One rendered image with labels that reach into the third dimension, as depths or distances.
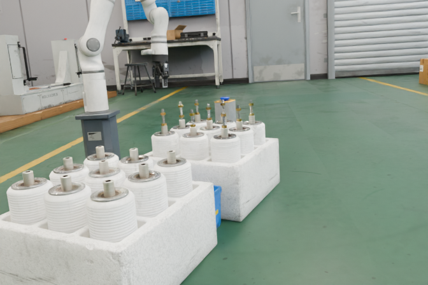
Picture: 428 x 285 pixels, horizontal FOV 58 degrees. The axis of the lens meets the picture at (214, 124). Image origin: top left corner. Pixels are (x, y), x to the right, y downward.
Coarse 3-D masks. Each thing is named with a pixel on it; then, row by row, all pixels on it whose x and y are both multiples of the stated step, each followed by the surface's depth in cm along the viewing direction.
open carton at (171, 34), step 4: (176, 28) 594; (180, 28) 605; (184, 28) 617; (168, 32) 597; (172, 32) 595; (176, 32) 600; (180, 32) 613; (168, 36) 598; (172, 36) 596; (176, 36) 600; (180, 36) 613
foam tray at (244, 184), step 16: (272, 144) 143; (192, 160) 126; (208, 160) 126; (240, 160) 122; (256, 160) 129; (272, 160) 144; (192, 176) 124; (208, 176) 122; (224, 176) 119; (240, 176) 118; (256, 176) 130; (272, 176) 144; (224, 192) 120; (240, 192) 118; (256, 192) 130; (224, 208) 121; (240, 208) 119
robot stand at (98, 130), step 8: (112, 112) 164; (88, 120) 161; (96, 120) 160; (104, 120) 161; (112, 120) 165; (88, 128) 162; (96, 128) 161; (104, 128) 162; (112, 128) 165; (88, 136) 162; (96, 136) 162; (104, 136) 162; (112, 136) 165; (88, 144) 163; (96, 144) 162; (104, 144) 162; (112, 144) 164; (88, 152) 164; (104, 152) 163; (112, 152) 165
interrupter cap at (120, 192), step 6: (96, 192) 79; (102, 192) 79; (120, 192) 78; (126, 192) 78; (90, 198) 76; (96, 198) 75; (102, 198) 75; (108, 198) 75; (114, 198) 74; (120, 198) 75
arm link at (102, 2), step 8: (96, 0) 156; (104, 0) 156; (112, 0) 159; (96, 8) 156; (104, 8) 157; (112, 8) 161; (96, 16) 156; (104, 16) 157; (88, 24) 156; (96, 24) 156; (104, 24) 158; (88, 32) 155; (96, 32) 156; (104, 32) 159; (80, 40) 157; (88, 40) 155; (96, 40) 156; (88, 48) 155; (96, 48) 157
